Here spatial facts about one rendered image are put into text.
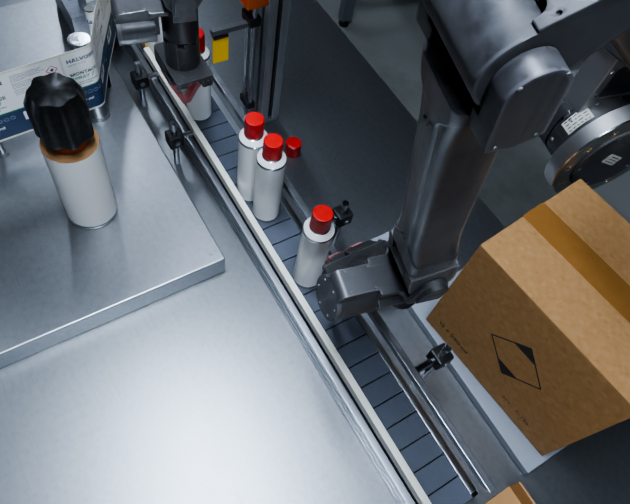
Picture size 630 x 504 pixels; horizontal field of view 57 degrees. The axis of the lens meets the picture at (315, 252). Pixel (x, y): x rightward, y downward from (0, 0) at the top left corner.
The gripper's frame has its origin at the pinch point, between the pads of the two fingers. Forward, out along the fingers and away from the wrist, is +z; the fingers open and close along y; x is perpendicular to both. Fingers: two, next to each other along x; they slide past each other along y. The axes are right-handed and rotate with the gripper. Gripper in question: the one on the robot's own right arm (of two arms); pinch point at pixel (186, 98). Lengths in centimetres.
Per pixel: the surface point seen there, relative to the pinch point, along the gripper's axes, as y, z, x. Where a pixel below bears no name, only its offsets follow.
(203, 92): -5.2, 5.4, 5.6
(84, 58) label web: -13.3, -2.6, -13.3
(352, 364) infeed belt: 54, 13, 5
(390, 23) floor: -103, 103, 146
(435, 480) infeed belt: 76, 13, 7
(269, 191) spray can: 22.4, 3.5, 5.5
